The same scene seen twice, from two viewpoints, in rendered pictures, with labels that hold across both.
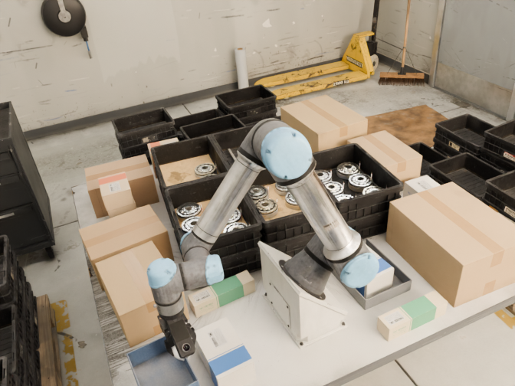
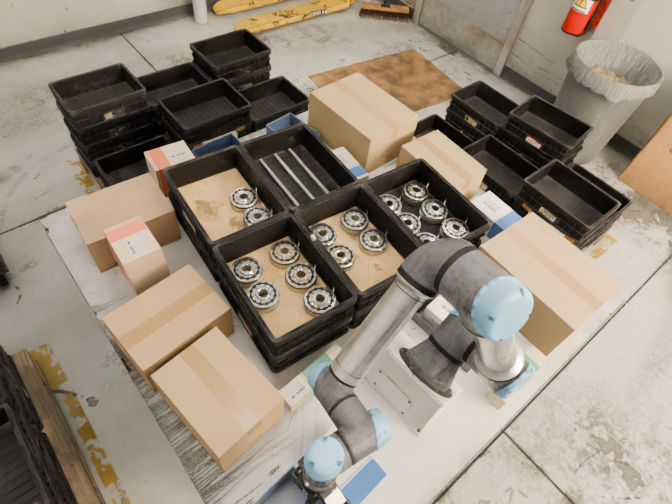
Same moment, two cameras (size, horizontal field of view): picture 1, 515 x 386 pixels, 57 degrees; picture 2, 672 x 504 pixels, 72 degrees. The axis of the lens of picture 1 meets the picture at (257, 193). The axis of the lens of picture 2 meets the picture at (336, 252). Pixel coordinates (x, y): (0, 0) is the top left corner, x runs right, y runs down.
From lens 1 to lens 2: 0.83 m
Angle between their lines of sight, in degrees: 26
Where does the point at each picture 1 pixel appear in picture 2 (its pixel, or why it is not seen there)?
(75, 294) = (59, 334)
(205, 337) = not seen: hidden behind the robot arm
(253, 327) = not seen: hidden behind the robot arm
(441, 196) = (528, 234)
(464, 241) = (567, 297)
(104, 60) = not seen: outside the picture
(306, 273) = (440, 374)
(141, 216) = (185, 286)
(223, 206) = (381, 347)
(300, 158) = (520, 317)
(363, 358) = (481, 435)
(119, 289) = (201, 414)
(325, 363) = (447, 448)
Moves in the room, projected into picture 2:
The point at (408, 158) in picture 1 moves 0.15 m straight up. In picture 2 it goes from (474, 173) to (487, 144)
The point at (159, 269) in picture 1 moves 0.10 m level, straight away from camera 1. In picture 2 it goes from (327, 460) to (299, 416)
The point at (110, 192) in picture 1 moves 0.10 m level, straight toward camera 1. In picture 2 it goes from (133, 256) to (148, 279)
